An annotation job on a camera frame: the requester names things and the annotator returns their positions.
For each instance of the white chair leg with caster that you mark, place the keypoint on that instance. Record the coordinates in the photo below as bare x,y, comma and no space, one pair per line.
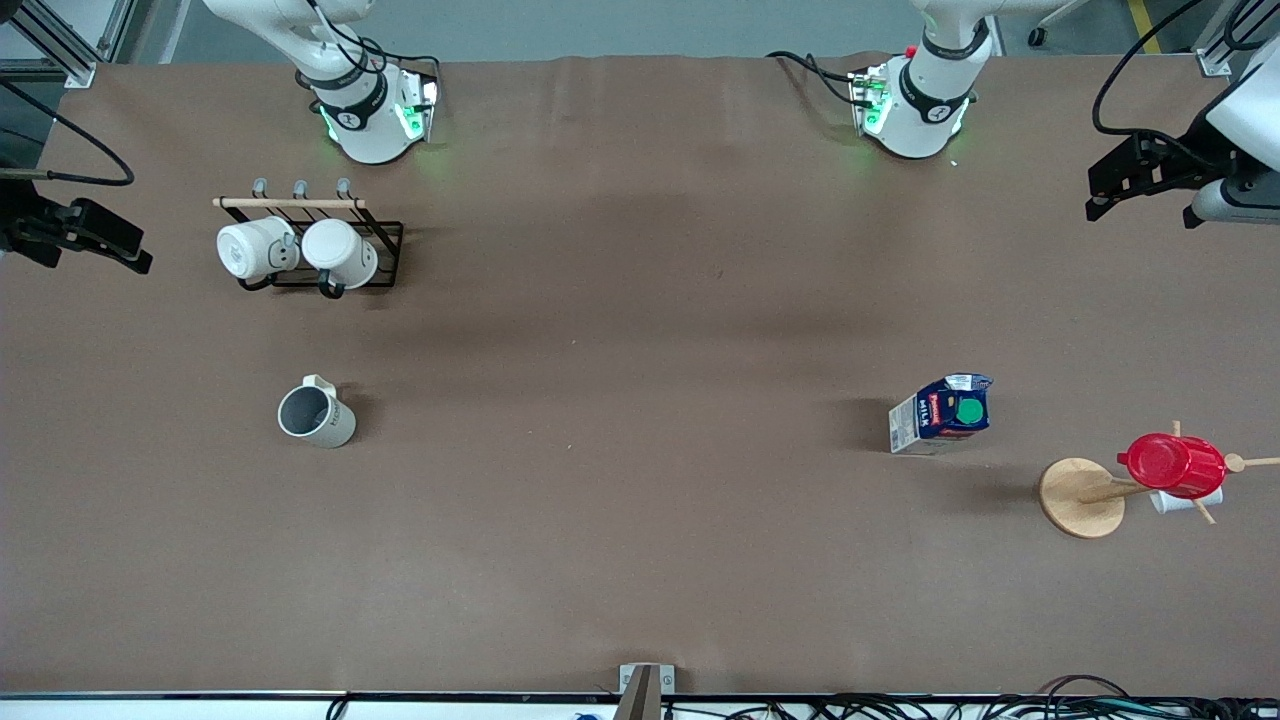
1055,22

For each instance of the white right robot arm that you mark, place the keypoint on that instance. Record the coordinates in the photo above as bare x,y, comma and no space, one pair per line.
350,120

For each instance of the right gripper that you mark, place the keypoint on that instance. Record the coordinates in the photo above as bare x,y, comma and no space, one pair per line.
22,226

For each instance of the aluminium frame profile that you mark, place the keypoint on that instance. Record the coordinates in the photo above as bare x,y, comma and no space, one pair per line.
70,60
1215,60

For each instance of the small white cup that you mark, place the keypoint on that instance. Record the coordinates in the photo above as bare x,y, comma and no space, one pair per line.
1185,503

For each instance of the white mug with face print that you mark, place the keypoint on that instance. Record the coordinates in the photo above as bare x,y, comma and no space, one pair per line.
250,248

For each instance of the grey metal camera bracket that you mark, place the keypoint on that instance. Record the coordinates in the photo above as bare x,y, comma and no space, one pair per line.
645,690

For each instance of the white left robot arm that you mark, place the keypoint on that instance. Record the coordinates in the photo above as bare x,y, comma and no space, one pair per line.
925,110

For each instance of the grey ribbed mug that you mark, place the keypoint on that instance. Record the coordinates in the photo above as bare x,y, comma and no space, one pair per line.
325,420

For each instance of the plain white mug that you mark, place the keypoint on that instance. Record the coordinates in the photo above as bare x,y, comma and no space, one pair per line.
340,252

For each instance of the blue milk carton green cap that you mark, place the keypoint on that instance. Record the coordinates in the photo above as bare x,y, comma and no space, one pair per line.
940,415

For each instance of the red cup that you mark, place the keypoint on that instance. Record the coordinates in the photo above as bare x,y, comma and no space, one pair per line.
1175,465

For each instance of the wooden mug tree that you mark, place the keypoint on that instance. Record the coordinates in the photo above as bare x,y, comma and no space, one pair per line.
1080,500

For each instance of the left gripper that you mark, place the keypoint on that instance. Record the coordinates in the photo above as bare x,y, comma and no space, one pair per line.
1186,163

